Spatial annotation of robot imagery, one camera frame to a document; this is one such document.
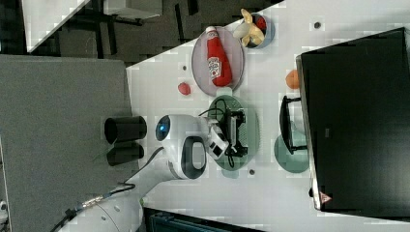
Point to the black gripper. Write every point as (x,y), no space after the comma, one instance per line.
(232,120)

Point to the green plastic strainer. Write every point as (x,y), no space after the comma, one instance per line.
(248,133)

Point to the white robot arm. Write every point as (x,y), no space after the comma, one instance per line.
(186,143)

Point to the red ketchup bottle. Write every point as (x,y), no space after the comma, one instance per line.
(218,63)

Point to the small red toy fruit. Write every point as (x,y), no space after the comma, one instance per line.
(184,88)

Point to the grey oval plate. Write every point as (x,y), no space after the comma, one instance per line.
(199,64)

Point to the orange toy fruit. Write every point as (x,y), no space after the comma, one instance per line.
(292,80)

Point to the green round plate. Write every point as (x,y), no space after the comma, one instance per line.
(296,162)

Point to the yellow plush toy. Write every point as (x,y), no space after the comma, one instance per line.
(247,31)

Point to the red toy in bowl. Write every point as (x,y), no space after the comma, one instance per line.
(261,23)

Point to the black cylinder upper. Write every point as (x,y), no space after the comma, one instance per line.
(124,129)

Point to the black cylinder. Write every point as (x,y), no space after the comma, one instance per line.
(124,129)
(124,154)

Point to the black cylinder lower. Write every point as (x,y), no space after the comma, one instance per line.
(124,154)

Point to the black microwave oven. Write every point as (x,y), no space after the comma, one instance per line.
(355,98)

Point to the white side table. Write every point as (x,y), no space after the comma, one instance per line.
(41,18)

